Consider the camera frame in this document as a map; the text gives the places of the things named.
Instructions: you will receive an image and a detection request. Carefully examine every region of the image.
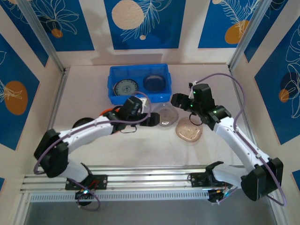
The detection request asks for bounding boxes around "grey clear square plate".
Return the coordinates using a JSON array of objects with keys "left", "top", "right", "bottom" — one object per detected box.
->
[{"left": 153, "top": 103, "right": 179, "bottom": 128}]

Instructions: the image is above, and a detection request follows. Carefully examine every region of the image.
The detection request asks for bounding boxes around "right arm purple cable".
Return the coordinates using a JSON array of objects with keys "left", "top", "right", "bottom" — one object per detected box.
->
[{"left": 193, "top": 73, "right": 288, "bottom": 207}]

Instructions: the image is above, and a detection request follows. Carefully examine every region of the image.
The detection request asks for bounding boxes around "orange round plate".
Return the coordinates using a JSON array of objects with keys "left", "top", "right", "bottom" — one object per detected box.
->
[{"left": 99, "top": 107, "right": 119, "bottom": 117}]

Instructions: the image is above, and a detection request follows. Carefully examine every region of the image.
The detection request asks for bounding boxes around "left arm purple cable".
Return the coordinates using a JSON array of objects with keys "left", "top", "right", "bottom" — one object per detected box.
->
[{"left": 33, "top": 91, "right": 152, "bottom": 211}]

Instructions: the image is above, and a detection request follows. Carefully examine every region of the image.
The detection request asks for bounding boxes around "blue floral wall panel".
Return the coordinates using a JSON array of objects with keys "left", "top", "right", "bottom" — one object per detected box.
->
[
  {"left": 0, "top": 34, "right": 40, "bottom": 150},
  {"left": 198, "top": 0, "right": 258, "bottom": 49},
  {"left": 254, "top": 23, "right": 300, "bottom": 146},
  {"left": 30, "top": 0, "right": 95, "bottom": 52},
  {"left": 104, "top": 0, "right": 187, "bottom": 50}
]

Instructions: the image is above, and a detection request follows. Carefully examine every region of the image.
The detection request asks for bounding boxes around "white slotted cable duct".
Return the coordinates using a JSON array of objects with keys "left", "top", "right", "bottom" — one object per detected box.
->
[{"left": 30, "top": 190, "right": 211, "bottom": 203}]

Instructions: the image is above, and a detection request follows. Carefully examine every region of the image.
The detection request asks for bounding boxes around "black round plate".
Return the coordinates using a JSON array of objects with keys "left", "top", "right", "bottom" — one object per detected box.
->
[{"left": 72, "top": 117, "right": 94, "bottom": 129}]

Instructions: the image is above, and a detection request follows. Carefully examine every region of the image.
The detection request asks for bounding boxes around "aluminium side rail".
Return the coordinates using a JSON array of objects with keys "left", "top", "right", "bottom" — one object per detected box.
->
[{"left": 35, "top": 67, "right": 70, "bottom": 174}]

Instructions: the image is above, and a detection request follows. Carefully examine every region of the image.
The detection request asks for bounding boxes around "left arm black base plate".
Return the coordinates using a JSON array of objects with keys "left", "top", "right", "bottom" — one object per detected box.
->
[{"left": 65, "top": 174, "right": 108, "bottom": 190}]

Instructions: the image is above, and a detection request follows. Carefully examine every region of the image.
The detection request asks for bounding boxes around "aluminium corner post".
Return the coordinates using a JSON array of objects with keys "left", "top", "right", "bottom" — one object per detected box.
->
[
  {"left": 17, "top": 0, "right": 66, "bottom": 73},
  {"left": 228, "top": 0, "right": 289, "bottom": 71}
]

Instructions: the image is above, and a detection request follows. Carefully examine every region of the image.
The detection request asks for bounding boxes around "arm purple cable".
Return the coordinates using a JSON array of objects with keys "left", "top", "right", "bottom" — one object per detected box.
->
[
  {"left": 193, "top": 73, "right": 288, "bottom": 207},
  {"left": 33, "top": 91, "right": 152, "bottom": 211}
]

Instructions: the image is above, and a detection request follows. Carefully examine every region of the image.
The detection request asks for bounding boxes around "dark blue patterned round plate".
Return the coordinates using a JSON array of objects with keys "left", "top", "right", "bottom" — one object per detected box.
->
[{"left": 113, "top": 79, "right": 139, "bottom": 97}]

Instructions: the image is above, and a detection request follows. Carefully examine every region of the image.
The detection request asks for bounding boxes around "aluminium rail frame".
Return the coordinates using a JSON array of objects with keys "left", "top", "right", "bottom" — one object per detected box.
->
[{"left": 20, "top": 165, "right": 278, "bottom": 194}]

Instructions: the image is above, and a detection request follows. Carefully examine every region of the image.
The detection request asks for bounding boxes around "blue plastic bin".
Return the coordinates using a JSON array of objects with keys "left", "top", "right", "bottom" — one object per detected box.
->
[{"left": 107, "top": 64, "right": 173, "bottom": 105}]

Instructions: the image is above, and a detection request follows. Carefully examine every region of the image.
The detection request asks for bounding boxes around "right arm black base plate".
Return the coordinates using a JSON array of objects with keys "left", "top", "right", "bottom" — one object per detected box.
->
[{"left": 190, "top": 172, "right": 234, "bottom": 188}]

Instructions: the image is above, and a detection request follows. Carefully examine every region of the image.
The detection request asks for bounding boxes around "clear round plastic plate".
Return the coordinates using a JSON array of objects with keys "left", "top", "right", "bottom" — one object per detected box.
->
[{"left": 143, "top": 74, "right": 167, "bottom": 91}]

